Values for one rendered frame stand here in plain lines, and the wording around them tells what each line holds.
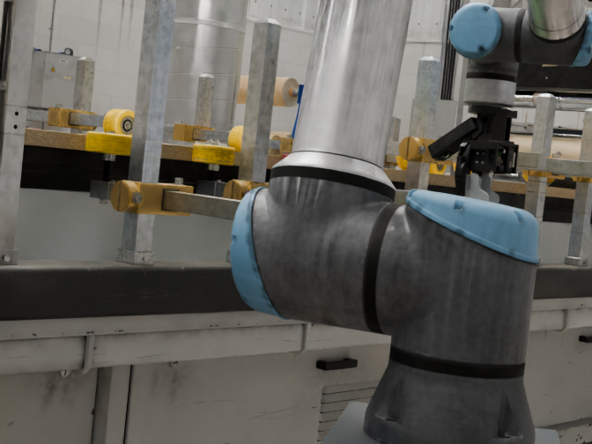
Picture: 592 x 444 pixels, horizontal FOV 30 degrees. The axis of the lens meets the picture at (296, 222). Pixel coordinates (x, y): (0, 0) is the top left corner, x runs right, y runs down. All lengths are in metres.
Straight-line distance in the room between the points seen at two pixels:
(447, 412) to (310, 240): 0.24
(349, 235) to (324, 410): 1.41
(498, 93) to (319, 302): 0.84
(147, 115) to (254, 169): 0.26
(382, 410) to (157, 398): 1.06
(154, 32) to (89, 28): 9.03
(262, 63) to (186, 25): 4.17
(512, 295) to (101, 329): 0.81
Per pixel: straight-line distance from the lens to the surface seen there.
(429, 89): 2.34
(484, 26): 1.87
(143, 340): 1.87
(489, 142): 1.98
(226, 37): 6.14
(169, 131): 3.40
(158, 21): 1.79
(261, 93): 1.96
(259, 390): 2.43
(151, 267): 1.79
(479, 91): 1.99
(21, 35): 1.64
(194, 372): 2.28
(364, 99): 1.28
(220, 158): 2.07
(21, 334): 1.71
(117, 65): 11.03
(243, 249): 1.25
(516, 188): 3.07
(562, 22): 1.79
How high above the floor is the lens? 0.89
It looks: 3 degrees down
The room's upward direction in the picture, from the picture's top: 6 degrees clockwise
